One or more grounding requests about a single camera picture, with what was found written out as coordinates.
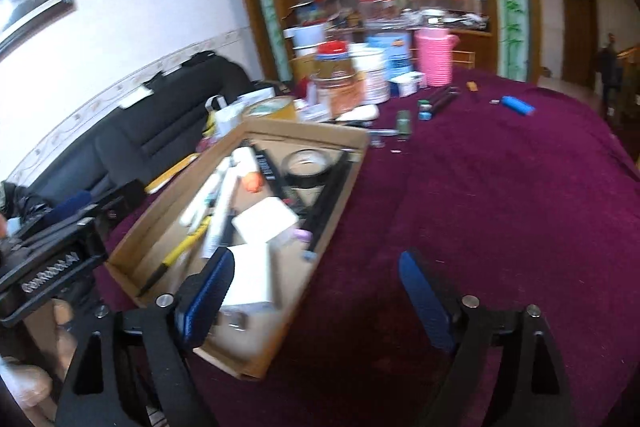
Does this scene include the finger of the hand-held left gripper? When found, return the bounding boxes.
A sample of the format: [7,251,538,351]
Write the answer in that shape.
[30,190,96,238]
[85,179,147,253]

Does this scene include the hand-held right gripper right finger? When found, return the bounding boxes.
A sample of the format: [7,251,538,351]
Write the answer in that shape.
[398,249,576,427]

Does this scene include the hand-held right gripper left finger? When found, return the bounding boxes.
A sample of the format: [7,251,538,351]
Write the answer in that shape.
[55,247,236,427]

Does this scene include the large white charger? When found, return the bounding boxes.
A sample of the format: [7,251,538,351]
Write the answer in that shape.
[216,242,282,332]

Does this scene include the yellow black pen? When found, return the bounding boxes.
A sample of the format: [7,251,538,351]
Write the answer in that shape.
[135,218,212,298]

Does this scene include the white stick pen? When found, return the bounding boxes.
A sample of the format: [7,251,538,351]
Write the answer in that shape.
[201,164,242,259]

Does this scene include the small white charger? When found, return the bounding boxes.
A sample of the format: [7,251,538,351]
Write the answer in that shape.
[232,196,299,246]

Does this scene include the brown cardboard box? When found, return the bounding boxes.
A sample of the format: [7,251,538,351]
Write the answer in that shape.
[106,117,372,381]

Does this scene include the black marker grey caps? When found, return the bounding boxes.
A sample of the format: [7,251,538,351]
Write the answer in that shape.
[302,156,354,261]

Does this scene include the white glue bottle orange cap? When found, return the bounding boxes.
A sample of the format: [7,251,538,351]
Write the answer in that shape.
[231,146,264,194]

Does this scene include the black marker pink cap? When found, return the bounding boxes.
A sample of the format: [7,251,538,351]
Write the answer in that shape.
[292,152,347,243]

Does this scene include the black tape roll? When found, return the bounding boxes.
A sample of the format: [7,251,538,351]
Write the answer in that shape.
[281,149,334,189]

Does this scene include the person's left hand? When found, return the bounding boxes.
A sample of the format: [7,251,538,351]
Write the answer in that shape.
[0,298,76,425]

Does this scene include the yellow paper envelope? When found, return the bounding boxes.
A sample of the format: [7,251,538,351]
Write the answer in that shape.
[144,152,202,194]

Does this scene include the black sofa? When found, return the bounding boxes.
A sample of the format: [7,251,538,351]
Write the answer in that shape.
[0,51,252,229]

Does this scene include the purple velvet tablecloth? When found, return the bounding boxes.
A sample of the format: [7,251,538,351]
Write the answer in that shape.
[92,66,640,427]

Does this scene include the round yellow tin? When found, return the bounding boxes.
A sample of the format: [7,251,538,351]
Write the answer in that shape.
[247,96,296,123]

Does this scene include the black marker blue cap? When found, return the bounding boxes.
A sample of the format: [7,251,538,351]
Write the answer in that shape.
[418,89,458,121]

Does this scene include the white eraser block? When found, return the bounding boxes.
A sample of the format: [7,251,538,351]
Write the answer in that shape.
[335,104,380,124]

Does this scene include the black marker green cap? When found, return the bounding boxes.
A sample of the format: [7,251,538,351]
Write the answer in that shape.
[425,86,461,112]

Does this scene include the small blue white box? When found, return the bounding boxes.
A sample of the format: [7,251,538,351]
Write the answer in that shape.
[389,74,427,98]

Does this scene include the blue battery pack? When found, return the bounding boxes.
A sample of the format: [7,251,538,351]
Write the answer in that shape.
[501,95,536,116]

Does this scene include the white plastic jar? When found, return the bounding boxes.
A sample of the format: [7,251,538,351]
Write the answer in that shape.
[349,46,392,104]

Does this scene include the clear jar orange label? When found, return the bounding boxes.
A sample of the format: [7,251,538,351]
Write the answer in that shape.
[314,41,367,118]

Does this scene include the pink plastic basket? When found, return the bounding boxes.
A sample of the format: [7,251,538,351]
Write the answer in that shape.
[414,26,459,87]

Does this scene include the blue label plastic jar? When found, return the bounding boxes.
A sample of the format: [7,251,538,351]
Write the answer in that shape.
[366,31,414,80]

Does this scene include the wooden sideboard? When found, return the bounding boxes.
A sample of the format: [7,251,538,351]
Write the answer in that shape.
[414,11,497,68]

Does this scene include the brown wooden door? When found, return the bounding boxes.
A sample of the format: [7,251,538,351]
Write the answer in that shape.
[559,0,599,88]

